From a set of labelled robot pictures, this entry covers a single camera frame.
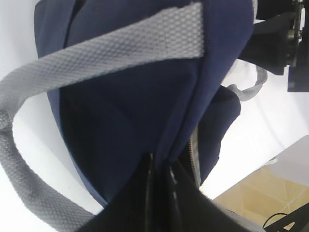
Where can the navy blue lunch bag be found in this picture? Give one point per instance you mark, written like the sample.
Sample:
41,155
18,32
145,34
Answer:
125,78

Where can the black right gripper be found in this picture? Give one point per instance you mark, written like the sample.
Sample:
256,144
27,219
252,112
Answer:
280,39

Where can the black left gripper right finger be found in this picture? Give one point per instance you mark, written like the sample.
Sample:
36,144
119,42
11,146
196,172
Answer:
183,208

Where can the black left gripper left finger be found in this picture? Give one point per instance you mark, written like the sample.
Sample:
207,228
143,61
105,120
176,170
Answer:
131,210

